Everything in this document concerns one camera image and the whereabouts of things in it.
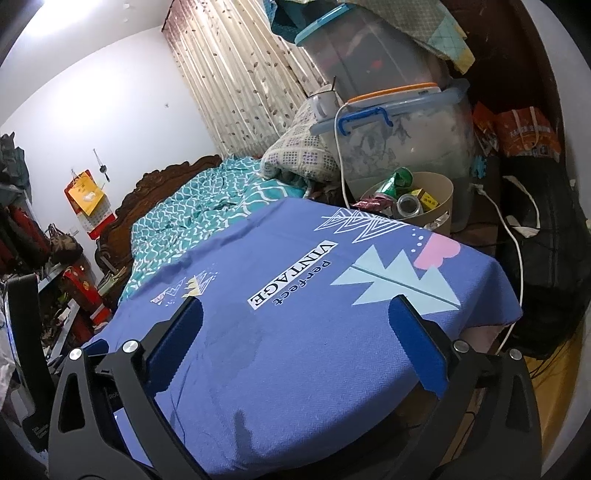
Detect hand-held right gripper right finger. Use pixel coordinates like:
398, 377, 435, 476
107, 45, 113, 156
389, 295, 543, 480

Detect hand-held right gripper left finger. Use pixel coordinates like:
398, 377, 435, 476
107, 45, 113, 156
48, 298, 208, 480

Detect yellow small box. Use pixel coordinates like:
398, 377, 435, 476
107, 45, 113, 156
411, 188, 439, 211

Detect pink snack packet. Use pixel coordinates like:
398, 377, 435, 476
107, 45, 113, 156
353, 193, 393, 209

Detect beige trash bin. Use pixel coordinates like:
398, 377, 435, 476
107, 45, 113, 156
358, 172, 455, 238

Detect green drink can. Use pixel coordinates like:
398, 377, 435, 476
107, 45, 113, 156
379, 167, 414, 197

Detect grey metal shelf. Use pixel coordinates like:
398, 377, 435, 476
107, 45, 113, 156
37, 265, 81, 363

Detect red gift box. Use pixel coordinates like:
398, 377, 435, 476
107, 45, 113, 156
62, 265, 112, 333

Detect red hanging clothes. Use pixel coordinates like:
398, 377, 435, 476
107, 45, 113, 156
0, 205, 49, 273

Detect brown handbag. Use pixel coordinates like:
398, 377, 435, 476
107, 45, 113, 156
46, 224, 84, 264

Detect blue printed tablecloth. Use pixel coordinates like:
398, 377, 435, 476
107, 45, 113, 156
81, 198, 525, 480

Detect teal patterned quilt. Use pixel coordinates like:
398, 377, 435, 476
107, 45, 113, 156
117, 156, 308, 305

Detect carved wooden headboard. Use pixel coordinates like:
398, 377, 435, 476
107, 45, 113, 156
95, 154, 223, 278

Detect black bag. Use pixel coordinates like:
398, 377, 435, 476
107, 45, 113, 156
499, 152, 585, 358

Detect dark folded clothes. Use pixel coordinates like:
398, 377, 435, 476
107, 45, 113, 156
0, 134, 28, 190

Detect hanging keys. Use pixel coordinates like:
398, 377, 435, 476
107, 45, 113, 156
92, 148, 112, 183

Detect grey patterned pillow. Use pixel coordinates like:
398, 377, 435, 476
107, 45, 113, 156
261, 99, 342, 185

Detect orange snack packet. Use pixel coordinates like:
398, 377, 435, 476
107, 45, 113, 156
473, 102, 502, 153

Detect orange shopping bag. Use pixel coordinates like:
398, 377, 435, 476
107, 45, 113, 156
494, 107, 561, 160

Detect orange lid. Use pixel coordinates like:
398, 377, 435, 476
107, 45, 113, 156
346, 82, 439, 106

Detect white mug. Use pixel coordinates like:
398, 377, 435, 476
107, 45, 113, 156
308, 90, 340, 121

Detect beige leaf print curtain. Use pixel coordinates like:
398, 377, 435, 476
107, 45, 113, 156
163, 0, 342, 160

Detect clear storage box blue lid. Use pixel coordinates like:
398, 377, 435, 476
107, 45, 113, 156
295, 2, 451, 100

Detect white cable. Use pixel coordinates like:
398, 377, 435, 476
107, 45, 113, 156
471, 184, 525, 356
335, 104, 354, 208

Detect red and yellow wall calendar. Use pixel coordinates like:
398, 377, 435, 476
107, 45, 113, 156
65, 170, 116, 238

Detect clear storage box blue handles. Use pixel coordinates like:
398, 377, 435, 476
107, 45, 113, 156
309, 78, 478, 234

